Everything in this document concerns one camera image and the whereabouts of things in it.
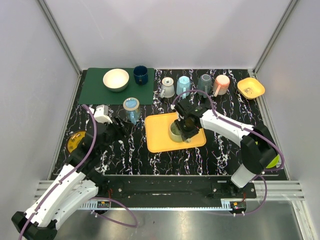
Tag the yellow plastic tray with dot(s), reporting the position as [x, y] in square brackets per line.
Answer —
[157, 128]

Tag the lime green plate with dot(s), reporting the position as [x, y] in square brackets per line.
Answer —
[274, 162]

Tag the yellow square dish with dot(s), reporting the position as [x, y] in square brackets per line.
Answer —
[250, 88]

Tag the dark blue mug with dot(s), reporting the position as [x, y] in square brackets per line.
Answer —
[140, 74]

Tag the pale green mug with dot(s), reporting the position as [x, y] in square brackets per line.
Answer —
[175, 135]

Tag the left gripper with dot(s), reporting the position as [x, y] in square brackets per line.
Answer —
[117, 125]

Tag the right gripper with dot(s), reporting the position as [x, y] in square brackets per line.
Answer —
[185, 135]

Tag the pink mug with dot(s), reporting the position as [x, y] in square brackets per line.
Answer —
[220, 85]

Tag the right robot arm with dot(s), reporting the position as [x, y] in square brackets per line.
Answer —
[257, 147]

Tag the orange-inside blue floral mug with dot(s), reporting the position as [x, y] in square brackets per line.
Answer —
[132, 109]

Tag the yellow patterned saucer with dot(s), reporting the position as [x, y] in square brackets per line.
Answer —
[74, 140]

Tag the grey-blue faceted mug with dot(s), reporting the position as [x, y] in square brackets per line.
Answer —
[205, 83]

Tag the dark green mat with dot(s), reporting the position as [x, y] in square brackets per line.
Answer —
[94, 92]

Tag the light blue faceted mug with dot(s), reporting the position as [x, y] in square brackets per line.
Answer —
[183, 85]

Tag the pale blue-grey mug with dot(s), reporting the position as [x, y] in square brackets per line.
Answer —
[167, 88]

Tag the white bowl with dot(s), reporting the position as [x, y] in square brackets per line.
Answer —
[116, 80]

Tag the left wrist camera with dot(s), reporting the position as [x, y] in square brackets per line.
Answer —
[101, 114]

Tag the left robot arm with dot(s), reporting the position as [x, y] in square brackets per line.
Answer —
[77, 182]

